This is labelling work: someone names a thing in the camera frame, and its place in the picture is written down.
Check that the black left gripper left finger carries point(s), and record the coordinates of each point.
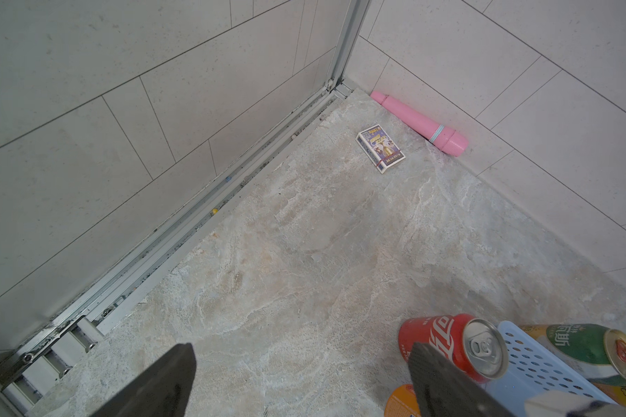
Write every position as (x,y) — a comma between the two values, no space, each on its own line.
(163,389)

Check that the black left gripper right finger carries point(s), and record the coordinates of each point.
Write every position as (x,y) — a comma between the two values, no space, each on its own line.
(442,389)

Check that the red cola can back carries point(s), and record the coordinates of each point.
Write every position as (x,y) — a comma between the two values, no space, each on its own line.
(473,344)

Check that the white green beer can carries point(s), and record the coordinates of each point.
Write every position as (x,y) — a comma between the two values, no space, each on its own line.
(594,351)

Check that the light blue plastic basket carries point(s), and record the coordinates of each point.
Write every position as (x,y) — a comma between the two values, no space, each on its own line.
(534,370)

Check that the pink handheld microphone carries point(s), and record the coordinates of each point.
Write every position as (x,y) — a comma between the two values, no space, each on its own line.
(446,139)

